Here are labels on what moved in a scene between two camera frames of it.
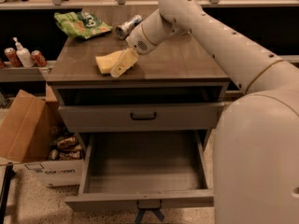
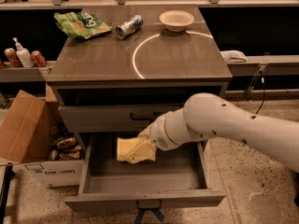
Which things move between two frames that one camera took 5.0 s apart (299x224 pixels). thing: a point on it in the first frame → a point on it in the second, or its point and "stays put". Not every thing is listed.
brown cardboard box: x=28 y=126 stays put
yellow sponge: x=107 y=62 → x=123 y=147
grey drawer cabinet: x=102 y=85 stays put
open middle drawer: x=148 y=170 stays put
